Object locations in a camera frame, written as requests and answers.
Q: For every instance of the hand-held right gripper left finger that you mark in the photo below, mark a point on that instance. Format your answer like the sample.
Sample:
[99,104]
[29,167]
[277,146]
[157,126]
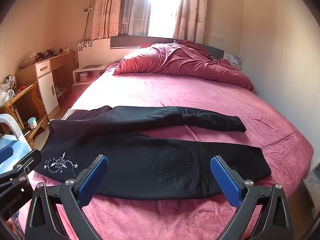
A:
[92,181]

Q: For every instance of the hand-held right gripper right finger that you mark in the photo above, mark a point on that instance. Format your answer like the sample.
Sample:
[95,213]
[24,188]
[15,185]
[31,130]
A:
[225,181]

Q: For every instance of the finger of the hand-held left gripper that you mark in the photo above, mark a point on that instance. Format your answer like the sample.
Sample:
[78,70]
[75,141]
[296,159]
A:
[25,162]
[7,154]

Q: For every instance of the black embroidered pants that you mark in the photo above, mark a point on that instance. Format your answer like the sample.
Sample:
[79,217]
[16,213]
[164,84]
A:
[140,157]

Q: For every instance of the white and blue plastic stool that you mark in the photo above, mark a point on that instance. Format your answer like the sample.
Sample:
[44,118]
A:
[15,146]

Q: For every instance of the light blue cup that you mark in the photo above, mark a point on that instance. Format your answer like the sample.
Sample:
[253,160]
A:
[32,123]

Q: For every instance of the small wooden side table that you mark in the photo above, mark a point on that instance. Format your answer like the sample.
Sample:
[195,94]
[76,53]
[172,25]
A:
[23,97]

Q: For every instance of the clear plastic bags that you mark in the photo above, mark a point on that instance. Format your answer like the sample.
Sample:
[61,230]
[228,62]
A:
[6,92]

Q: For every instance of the bed with pink sheet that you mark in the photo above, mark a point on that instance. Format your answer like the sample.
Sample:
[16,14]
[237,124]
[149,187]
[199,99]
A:
[200,100]

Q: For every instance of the wooden desk with white drawer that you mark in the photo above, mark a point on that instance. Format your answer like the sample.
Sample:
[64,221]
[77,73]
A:
[48,80]

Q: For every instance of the white printed cabinet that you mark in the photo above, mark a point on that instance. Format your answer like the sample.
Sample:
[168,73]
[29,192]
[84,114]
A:
[313,180]

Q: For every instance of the white nightstand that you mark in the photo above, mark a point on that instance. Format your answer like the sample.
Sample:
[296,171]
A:
[86,80]

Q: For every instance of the small box in nightstand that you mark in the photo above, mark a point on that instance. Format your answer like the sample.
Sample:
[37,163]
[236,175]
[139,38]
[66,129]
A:
[83,75]

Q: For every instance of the black desk items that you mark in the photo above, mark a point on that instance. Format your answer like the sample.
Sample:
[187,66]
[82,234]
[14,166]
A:
[43,55]

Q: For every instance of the white power strip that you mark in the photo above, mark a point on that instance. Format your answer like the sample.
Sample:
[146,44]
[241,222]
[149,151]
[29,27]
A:
[61,49]

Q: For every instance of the red duvet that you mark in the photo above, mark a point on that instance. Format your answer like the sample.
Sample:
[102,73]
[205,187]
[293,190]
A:
[180,60]

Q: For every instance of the patterned beige curtain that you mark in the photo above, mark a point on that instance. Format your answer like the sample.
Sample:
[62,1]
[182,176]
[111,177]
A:
[105,10]
[191,10]

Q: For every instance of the dark sheer curtain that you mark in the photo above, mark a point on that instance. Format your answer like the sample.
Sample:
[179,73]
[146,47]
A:
[133,7]

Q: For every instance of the bright window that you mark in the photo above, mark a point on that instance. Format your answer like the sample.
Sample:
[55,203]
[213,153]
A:
[165,5]

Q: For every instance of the white wall switch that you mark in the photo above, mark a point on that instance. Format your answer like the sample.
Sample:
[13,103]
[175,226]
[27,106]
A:
[217,36]

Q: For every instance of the wall power socket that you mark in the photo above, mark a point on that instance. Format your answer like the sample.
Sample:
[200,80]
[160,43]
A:
[88,9]

